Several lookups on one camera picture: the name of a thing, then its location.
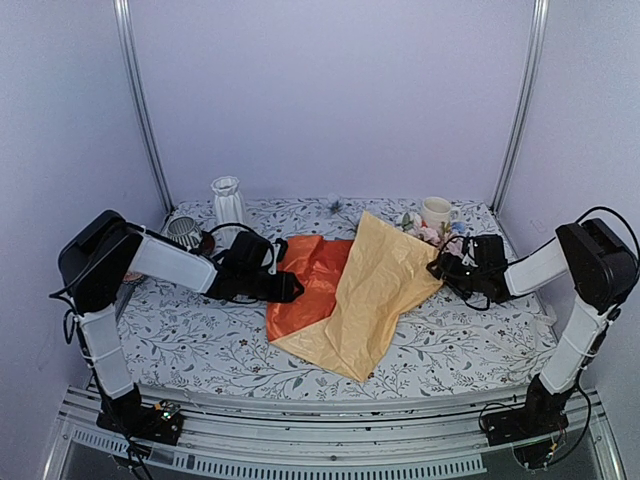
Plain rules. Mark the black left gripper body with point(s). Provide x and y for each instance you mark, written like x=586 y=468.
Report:
x=256 y=290

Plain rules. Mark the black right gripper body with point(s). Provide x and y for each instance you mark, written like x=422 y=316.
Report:
x=465 y=282

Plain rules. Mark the orange paper flower bouquet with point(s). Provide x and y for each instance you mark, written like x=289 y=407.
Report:
x=363 y=264

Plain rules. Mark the white ribbed ceramic vase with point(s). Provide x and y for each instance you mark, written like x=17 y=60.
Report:
x=229 y=209

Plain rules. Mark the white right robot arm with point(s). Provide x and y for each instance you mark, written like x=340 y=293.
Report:
x=603 y=269

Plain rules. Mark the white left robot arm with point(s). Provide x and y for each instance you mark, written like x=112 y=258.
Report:
x=93 y=266

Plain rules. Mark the dark red saucer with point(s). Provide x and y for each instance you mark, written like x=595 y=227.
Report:
x=207 y=245

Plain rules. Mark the cream ceramic mug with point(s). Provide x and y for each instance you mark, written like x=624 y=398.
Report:
x=439 y=213

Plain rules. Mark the striped black white cup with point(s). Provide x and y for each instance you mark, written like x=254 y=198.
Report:
x=185 y=231

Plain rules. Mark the floral patterned tablecloth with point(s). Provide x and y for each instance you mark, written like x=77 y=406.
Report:
x=176 y=339

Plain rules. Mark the pink patterned ball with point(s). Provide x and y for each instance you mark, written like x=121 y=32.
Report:
x=131 y=277

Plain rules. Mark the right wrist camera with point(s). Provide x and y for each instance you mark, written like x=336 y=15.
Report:
x=462 y=248

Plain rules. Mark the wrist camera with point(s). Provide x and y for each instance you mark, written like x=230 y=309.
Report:
x=462 y=248
x=278 y=249

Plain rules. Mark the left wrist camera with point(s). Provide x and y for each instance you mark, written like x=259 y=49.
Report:
x=278 y=249

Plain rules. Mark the aluminium front rail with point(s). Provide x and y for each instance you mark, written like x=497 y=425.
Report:
x=229 y=437

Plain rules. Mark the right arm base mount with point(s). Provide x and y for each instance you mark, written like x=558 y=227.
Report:
x=541 y=420

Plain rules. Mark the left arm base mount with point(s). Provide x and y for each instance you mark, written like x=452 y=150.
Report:
x=161 y=422

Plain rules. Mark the right aluminium frame post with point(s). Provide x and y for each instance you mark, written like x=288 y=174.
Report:
x=524 y=99

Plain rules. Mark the aluminium frame post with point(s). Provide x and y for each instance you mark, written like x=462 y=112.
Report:
x=524 y=99
x=128 y=48

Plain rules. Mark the left aluminium frame post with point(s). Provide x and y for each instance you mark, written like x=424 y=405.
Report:
x=128 y=48

